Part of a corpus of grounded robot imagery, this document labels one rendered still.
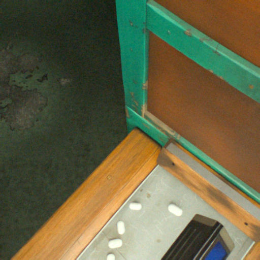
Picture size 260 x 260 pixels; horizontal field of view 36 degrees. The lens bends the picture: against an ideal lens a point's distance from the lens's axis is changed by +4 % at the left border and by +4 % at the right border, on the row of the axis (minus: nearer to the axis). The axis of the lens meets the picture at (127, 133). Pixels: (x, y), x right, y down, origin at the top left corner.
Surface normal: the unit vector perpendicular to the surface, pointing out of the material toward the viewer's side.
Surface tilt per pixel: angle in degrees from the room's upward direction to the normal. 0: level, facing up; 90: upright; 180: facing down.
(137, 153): 0
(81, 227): 0
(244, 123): 90
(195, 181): 67
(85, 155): 0
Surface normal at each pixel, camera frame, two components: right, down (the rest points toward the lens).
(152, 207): -0.04, -0.40
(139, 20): -0.66, 0.70
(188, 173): -0.61, 0.50
